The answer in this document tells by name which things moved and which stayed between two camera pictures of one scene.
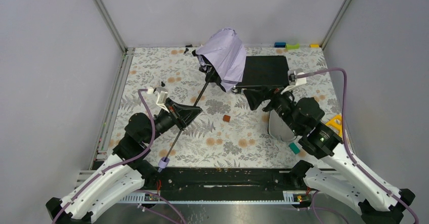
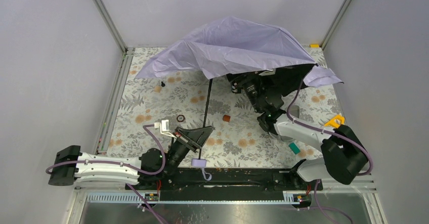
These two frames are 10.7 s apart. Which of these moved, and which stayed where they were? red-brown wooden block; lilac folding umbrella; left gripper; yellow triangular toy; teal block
Moved: lilac folding umbrella; left gripper
Stayed: yellow triangular toy; red-brown wooden block; teal block
